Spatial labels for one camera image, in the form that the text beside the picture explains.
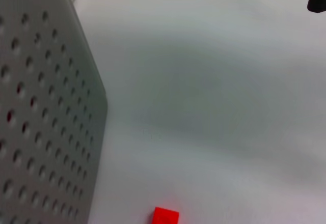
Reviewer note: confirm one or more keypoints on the small red square block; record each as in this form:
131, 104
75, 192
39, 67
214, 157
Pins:
165, 216

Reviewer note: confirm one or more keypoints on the grey-green perforated storage bin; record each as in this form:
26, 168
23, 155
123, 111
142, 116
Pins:
38, 107

